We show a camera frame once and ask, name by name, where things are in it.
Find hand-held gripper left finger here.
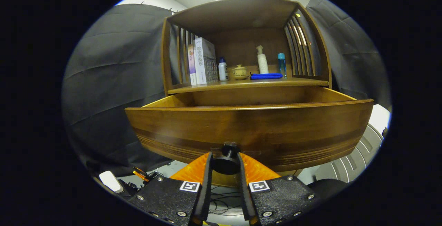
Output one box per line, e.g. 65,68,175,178
128,152,213,226

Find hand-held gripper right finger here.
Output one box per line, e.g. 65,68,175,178
237,152,323,226

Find black round drawer knob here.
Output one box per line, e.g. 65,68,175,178
211,142,241,175

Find brown wooden drawer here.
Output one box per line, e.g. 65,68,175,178
124,86,374,172

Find wooden countertop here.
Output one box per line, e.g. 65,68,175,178
167,64,329,94

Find white drawer cabinet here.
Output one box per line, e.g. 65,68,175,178
299,104,391,185

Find orange black tool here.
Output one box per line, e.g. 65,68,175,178
132,166,157,182

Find small white box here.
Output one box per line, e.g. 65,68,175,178
99,171,122,194

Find blue folded cloth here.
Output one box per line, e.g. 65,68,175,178
250,73,283,80

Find beige lidded tea cup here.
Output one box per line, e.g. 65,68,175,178
231,64,250,80

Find white bottle blue cap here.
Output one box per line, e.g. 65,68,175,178
218,57,229,82

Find purple spine book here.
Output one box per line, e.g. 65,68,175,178
188,44,197,86

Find white pump bottle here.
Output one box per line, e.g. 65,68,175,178
256,45,269,74

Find white patterned book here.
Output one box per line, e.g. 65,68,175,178
194,37,219,85

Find blue transparent bottle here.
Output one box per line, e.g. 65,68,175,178
278,53,287,78

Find black floor cables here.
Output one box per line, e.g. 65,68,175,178
207,185,246,216

